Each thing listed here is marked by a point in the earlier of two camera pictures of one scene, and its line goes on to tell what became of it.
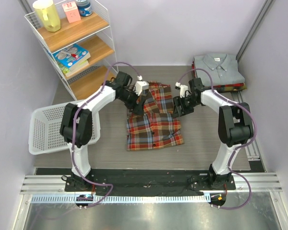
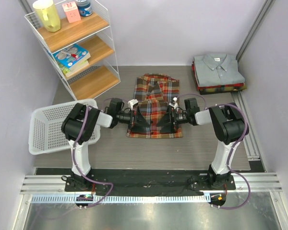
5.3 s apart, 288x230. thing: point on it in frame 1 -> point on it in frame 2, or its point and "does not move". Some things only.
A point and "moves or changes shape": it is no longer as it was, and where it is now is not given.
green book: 67,71 does not move
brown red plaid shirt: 156,128 moves or changes shape
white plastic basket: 44,129 does not move
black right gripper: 178,101 -> 166,121
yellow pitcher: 46,9 does not move
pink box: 72,11 does not move
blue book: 71,56 does not move
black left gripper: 138,109 -> 139,123
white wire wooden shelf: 82,52 does not move
